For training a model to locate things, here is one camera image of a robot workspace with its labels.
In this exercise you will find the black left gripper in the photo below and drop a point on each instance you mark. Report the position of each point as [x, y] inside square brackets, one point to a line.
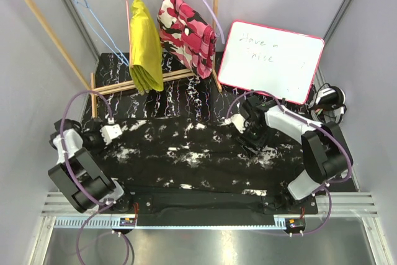
[99, 150]

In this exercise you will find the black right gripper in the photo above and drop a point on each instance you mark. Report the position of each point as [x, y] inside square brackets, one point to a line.
[244, 139]

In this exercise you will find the black white patterned trousers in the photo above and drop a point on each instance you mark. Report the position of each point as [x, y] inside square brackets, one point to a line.
[182, 153]

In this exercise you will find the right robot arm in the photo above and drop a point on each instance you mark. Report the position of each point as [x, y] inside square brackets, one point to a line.
[324, 148]

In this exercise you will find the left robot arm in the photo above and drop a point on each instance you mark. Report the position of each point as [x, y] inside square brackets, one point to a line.
[77, 171]

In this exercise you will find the pink camouflage trousers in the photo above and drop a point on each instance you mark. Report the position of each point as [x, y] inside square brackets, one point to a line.
[187, 36]

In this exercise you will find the pink framed whiteboard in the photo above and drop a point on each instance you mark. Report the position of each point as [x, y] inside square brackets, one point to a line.
[270, 60]

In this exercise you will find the black headphones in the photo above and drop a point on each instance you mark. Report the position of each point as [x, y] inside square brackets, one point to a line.
[330, 100]

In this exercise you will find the yellow-green folded garment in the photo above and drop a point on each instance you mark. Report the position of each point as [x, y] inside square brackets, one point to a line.
[146, 53]

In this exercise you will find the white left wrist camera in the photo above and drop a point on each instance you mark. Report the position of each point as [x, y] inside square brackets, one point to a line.
[110, 132]

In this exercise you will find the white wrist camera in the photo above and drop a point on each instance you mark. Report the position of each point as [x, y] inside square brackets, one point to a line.
[110, 132]
[238, 121]

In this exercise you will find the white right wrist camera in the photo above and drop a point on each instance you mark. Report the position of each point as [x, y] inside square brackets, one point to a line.
[238, 121]

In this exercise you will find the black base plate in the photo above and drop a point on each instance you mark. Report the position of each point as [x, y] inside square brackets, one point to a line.
[151, 208]

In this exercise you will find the blue wire hanger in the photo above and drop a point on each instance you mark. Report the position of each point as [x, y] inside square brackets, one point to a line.
[89, 16]

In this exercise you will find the aluminium rail frame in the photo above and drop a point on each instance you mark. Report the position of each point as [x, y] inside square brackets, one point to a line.
[58, 213]

